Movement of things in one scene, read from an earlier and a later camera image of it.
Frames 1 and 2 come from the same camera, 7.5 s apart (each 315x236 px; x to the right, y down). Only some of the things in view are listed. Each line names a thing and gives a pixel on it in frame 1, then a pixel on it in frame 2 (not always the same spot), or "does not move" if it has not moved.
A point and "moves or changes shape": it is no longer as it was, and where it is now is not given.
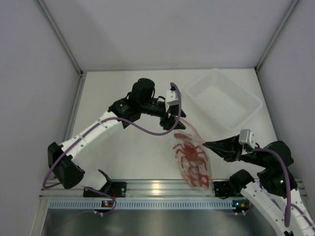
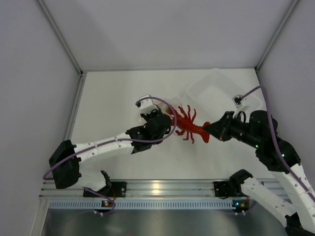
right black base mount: [227, 189] does not move
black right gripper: [231, 149] -> [220, 129]
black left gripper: [168, 123] -> [145, 116]
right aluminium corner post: [290, 10] does not move
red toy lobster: [194, 162] -> [185, 123]
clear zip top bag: [193, 159] moves or changes shape
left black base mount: [115, 189] does not move
